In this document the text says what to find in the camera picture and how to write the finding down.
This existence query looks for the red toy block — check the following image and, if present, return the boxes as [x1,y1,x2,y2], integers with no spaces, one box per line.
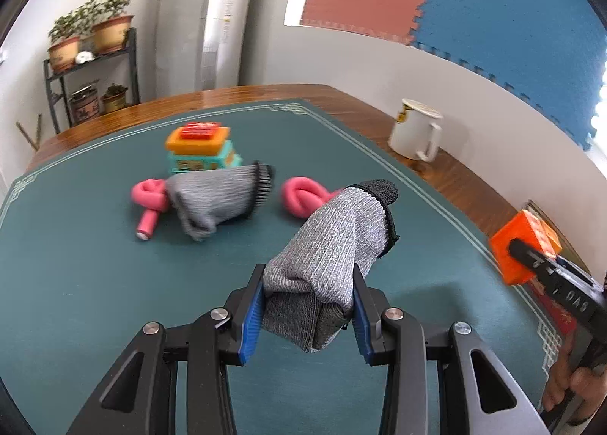
[180,121,223,140]

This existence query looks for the white mug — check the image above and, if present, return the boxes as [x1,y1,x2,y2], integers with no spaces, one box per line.
[388,98,444,162]

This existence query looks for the teal toy box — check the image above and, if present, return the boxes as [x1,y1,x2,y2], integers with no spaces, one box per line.
[167,138,244,175]

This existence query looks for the wooden sticks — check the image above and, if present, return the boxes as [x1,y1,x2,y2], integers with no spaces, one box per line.
[16,114,43,151]

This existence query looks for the brown patterned ceramic pot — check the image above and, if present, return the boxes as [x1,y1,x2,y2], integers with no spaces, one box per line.
[69,83,100,125]

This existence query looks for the pink foam hair curler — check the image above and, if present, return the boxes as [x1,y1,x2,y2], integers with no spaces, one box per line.
[281,176,347,220]
[130,179,171,241]

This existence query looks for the orange toy block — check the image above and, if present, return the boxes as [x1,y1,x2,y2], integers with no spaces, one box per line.
[165,124,231,157]

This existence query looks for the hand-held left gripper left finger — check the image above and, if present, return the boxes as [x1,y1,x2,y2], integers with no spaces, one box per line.
[66,263,266,435]

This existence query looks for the person's right hand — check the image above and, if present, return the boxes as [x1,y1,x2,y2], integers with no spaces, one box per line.
[541,331,607,427]

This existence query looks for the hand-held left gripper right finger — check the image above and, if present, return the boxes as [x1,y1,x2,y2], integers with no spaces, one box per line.
[352,264,551,435]

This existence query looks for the green table mat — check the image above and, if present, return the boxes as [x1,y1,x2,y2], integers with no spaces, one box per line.
[0,100,565,435]

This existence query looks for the small potted plant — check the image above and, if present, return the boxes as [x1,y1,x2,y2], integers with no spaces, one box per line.
[101,83,129,113]

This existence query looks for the grey knitted glove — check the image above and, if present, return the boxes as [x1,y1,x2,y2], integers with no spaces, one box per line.
[262,177,400,353]
[164,161,277,242]

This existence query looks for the white tower air conditioner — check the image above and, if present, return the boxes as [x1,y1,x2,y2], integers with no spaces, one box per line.
[156,0,266,101]

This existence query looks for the black metal plant rack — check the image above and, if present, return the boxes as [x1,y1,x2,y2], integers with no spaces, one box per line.
[44,27,140,135]

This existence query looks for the orange cube block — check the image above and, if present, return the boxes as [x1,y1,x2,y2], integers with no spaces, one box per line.
[489,210,563,286]

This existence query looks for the blue foam puzzle mat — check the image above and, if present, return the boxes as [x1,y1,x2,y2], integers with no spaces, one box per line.
[410,0,607,149]

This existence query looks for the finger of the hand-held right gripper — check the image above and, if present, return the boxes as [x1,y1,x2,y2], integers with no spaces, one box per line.
[554,255,593,286]
[508,238,563,281]

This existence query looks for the potted plant in terracotta pot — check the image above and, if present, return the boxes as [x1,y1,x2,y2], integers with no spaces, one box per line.
[47,6,88,74]
[83,0,135,55]

